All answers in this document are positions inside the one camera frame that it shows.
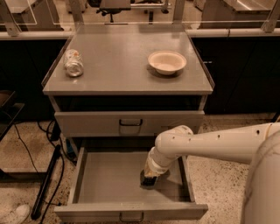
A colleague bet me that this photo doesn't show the dark blue rxbar wrapper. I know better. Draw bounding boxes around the dark blue rxbar wrapper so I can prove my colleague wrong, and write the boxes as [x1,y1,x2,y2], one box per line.
[140,171,158,189]

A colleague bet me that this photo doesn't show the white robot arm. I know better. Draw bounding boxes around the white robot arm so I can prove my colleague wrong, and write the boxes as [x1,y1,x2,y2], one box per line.
[141,122,280,224]

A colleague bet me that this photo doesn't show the grey metal drawer cabinet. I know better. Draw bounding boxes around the grey metal drawer cabinet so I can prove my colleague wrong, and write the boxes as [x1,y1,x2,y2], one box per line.
[41,23,216,224]

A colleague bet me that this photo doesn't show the closed grey top drawer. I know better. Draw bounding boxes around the closed grey top drawer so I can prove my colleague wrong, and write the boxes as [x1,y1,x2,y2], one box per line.
[55,111,204,137]

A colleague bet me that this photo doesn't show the open grey middle drawer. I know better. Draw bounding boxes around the open grey middle drawer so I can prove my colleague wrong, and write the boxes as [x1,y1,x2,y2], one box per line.
[55,148,208,223]

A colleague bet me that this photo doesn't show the white paper bowl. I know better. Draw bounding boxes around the white paper bowl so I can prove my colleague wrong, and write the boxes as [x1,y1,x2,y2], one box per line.
[148,51,186,75]

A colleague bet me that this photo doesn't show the crushed silver soda can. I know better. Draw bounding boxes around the crushed silver soda can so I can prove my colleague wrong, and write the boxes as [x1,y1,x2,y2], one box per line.
[64,49,84,77]

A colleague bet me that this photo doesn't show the black office chair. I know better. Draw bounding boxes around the black office chair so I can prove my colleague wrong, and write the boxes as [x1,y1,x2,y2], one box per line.
[87,0,170,24]

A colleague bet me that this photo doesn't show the white sneaker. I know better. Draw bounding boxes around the white sneaker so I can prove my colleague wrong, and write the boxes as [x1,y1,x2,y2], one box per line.
[0,204,31,224]

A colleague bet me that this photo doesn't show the black middle drawer handle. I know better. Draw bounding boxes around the black middle drawer handle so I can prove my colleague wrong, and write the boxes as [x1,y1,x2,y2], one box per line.
[119,213,144,223]

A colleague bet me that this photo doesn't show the black floor cable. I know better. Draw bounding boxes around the black floor cable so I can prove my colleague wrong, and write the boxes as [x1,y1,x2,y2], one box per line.
[11,118,77,224]

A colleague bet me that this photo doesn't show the black desk frame leg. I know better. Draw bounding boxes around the black desk frame leg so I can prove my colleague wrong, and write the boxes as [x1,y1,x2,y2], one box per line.
[0,90,60,220]

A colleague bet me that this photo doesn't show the white horizontal rail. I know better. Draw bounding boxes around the white horizontal rail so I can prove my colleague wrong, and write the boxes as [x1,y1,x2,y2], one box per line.
[0,28,280,40]

